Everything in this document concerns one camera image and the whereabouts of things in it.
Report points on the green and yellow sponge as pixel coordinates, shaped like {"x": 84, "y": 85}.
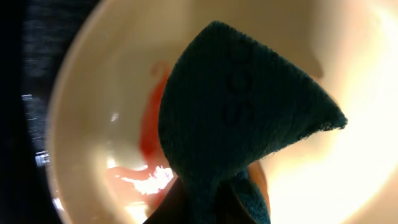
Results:
{"x": 230, "y": 101}

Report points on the yellow plate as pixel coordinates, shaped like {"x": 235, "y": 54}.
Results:
{"x": 97, "y": 173}

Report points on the round black tray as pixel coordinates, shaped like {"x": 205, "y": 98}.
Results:
{"x": 35, "y": 36}

